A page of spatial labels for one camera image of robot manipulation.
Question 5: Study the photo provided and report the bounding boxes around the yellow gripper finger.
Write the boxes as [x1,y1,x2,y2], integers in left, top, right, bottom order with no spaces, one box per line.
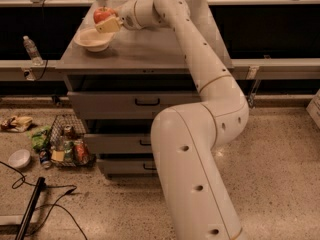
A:
[95,16,122,33]

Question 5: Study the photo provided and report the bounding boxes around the red apple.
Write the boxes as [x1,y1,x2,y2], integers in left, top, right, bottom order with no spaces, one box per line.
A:
[93,7,116,24]

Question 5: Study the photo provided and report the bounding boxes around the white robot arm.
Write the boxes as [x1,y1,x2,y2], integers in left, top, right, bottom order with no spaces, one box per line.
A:
[95,0,249,240]

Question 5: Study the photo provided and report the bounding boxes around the white bowl on floor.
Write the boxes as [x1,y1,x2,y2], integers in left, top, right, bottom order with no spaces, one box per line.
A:
[8,149,31,169]

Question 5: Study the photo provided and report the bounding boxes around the grey drawer cabinet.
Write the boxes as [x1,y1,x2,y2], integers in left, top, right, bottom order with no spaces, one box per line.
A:
[55,0,234,180]

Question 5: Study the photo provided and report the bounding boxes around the top grey drawer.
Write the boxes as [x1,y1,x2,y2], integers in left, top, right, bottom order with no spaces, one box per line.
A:
[68,91,200,119]

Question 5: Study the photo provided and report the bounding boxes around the grey drawer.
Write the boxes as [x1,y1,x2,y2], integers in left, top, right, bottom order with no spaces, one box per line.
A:
[68,91,200,119]
[97,159,156,176]
[84,134,152,154]

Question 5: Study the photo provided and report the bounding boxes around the clear plastic water bottle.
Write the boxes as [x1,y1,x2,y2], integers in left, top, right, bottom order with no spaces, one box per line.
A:
[23,36,43,66]

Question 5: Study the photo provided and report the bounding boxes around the middle grey drawer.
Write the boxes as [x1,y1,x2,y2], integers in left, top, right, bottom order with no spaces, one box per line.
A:
[84,134,152,154]

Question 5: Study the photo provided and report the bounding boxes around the red soda can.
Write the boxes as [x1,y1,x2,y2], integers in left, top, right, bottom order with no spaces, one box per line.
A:
[74,140,89,165]

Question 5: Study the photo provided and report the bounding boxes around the green snack bag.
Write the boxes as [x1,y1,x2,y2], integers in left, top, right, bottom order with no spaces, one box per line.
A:
[29,126,51,153]

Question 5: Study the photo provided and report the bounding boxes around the yellow brown snack bag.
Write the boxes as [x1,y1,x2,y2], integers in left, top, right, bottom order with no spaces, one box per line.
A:
[0,116,32,132]

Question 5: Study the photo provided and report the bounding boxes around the bottom grey drawer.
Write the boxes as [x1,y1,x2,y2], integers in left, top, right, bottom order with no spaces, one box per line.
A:
[97,159,156,176]

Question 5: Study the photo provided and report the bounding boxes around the blue soda can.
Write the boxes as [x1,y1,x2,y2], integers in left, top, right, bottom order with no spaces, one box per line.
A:
[39,150,52,169]

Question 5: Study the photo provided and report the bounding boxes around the black pole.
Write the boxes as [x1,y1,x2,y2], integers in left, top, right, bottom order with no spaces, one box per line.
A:
[15,177,45,240]

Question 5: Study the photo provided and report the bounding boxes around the cardboard box at right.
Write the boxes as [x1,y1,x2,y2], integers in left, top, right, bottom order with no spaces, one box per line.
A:
[306,89,320,129]

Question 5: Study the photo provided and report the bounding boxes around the black hanging cable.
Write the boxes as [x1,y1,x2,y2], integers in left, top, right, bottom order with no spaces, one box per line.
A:
[34,0,55,82]

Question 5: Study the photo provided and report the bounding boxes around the wire mesh basket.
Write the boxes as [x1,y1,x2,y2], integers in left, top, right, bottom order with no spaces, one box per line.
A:
[50,114,94,167]

